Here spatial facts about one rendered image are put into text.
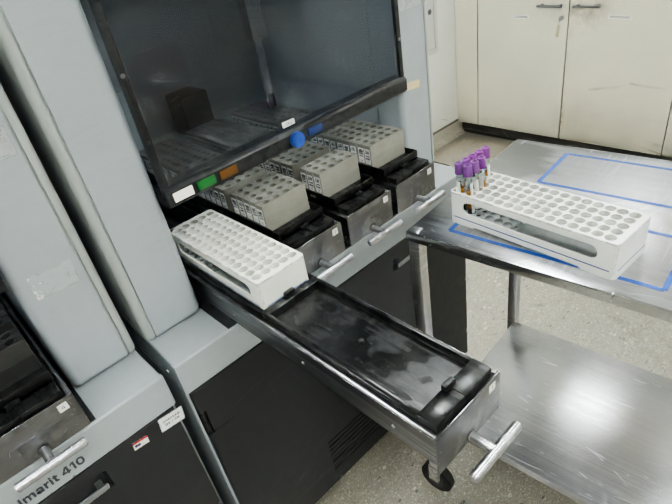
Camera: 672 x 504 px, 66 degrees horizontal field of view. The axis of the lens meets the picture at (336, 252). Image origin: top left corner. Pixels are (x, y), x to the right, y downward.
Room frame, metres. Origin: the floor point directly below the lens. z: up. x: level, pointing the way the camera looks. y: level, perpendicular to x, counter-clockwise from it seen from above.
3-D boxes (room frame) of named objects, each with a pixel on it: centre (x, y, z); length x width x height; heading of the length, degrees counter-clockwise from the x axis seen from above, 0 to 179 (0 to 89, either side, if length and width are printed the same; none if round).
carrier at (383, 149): (1.12, -0.15, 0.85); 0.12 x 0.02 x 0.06; 127
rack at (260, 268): (0.80, 0.18, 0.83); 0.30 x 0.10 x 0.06; 38
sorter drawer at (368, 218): (1.21, 0.11, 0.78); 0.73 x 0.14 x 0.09; 38
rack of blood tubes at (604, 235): (0.71, -0.34, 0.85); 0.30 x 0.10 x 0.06; 35
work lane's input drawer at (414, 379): (0.66, 0.07, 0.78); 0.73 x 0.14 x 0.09; 38
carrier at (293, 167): (1.09, 0.02, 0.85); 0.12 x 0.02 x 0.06; 128
